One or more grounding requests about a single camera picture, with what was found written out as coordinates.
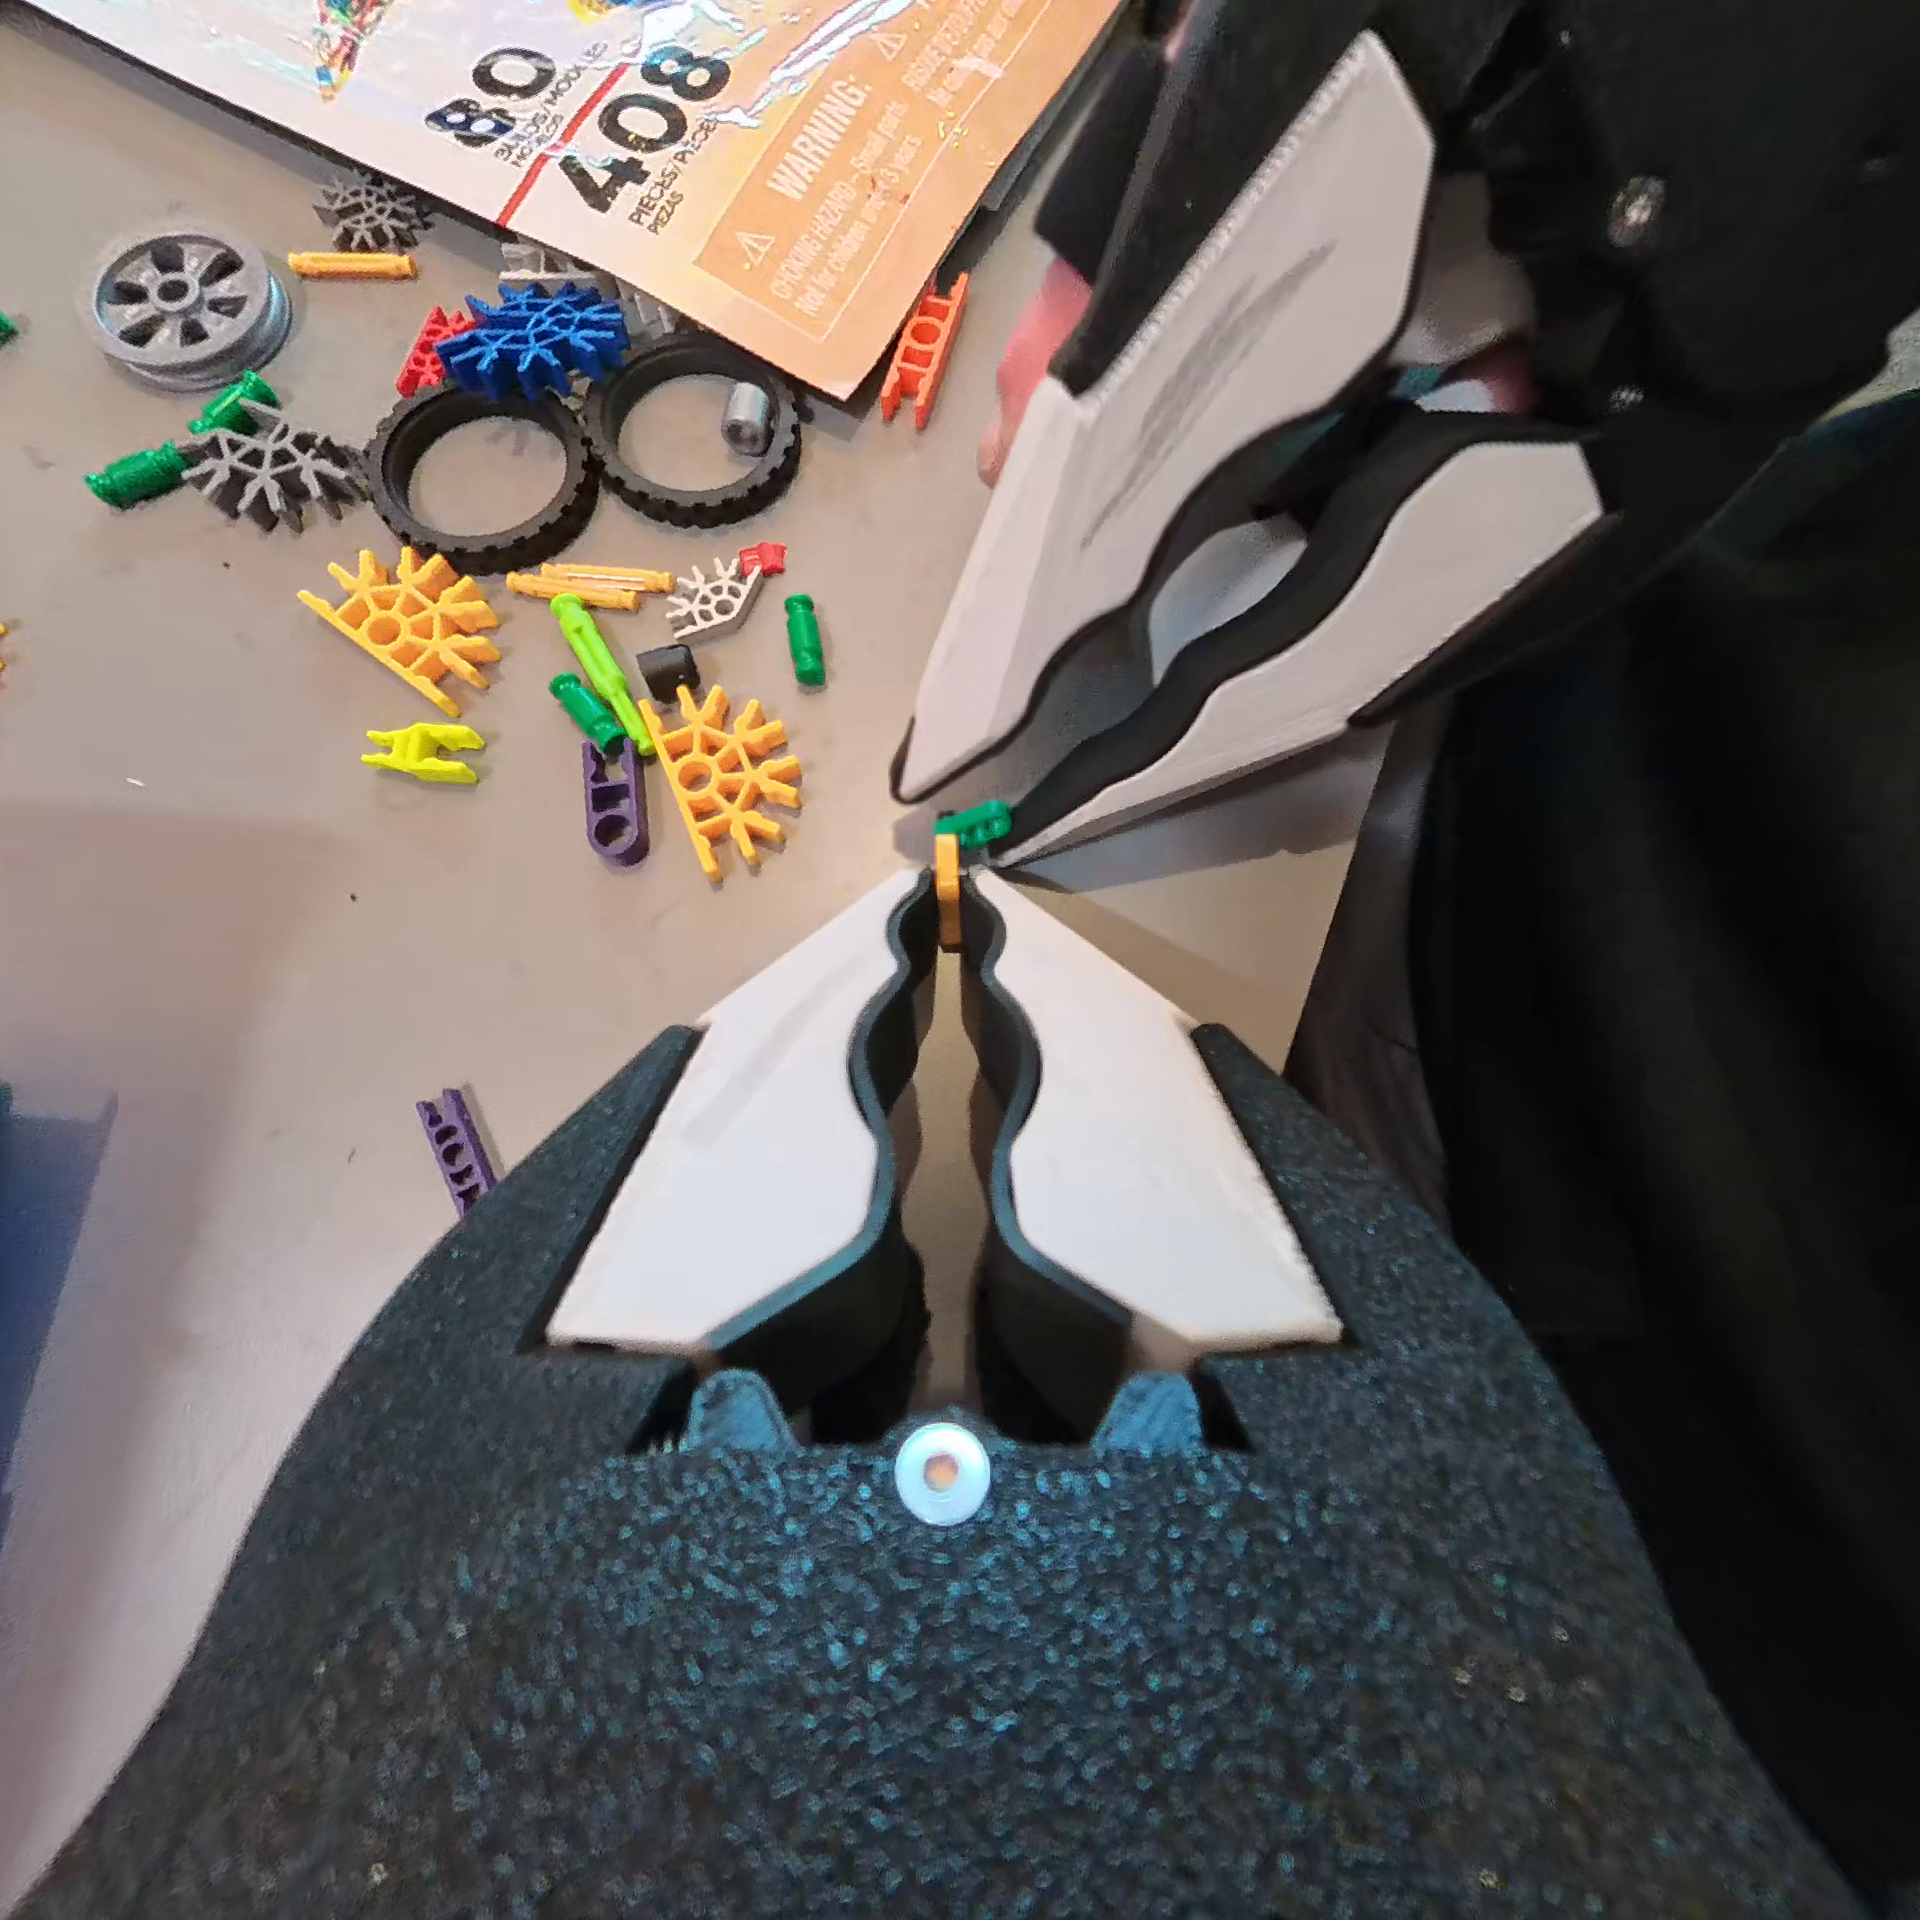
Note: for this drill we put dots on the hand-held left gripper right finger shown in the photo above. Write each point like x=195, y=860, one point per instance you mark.
x=1155, y=1184

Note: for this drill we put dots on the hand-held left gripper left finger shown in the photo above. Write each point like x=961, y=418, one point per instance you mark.
x=720, y=1184

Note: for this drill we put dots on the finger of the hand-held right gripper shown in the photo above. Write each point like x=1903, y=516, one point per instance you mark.
x=1425, y=598
x=1201, y=329

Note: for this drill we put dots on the small yellow fan connector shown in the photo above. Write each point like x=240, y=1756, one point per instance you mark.
x=946, y=900

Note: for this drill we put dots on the lime green clip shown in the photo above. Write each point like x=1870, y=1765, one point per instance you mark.
x=984, y=821

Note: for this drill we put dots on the person's right hand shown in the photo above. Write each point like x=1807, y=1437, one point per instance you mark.
x=1027, y=389

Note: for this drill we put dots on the purple ladder connector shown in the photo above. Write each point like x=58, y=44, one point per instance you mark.
x=458, y=1148

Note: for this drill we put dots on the orange ladder connector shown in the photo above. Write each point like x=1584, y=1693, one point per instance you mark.
x=921, y=352

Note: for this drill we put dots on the purple clip connector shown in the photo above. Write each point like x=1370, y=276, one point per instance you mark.
x=615, y=802

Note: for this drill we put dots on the small grey spacer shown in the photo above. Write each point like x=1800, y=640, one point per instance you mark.
x=747, y=412

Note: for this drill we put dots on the printed toy packaging bag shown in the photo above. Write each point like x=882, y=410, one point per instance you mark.
x=750, y=148

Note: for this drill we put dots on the small red connector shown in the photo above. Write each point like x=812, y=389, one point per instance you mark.
x=763, y=558

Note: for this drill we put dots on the person's black jacket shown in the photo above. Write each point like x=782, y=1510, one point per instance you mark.
x=1651, y=1049

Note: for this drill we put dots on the small black connector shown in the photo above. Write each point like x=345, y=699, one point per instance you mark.
x=667, y=668

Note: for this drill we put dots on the yellow clip connector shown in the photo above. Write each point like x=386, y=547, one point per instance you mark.
x=425, y=749

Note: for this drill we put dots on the white fan connector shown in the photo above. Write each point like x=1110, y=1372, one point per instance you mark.
x=532, y=270
x=720, y=596

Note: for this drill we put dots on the lime green rod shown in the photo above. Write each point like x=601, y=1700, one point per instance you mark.
x=592, y=645

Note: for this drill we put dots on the black rubber tire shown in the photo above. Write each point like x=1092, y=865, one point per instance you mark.
x=623, y=474
x=398, y=509

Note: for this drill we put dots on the short orange rod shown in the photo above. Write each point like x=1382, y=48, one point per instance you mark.
x=592, y=578
x=350, y=264

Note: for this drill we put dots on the blue snowflake connector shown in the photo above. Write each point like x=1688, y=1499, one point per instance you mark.
x=539, y=339

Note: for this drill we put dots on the red fan connector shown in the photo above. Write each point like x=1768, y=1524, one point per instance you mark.
x=428, y=352

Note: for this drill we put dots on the dark grey snowflake connector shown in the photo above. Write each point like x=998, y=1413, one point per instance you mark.
x=368, y=211
x=278, y=465

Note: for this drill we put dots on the grey wheel hub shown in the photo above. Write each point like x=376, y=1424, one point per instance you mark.
x=187, y=307

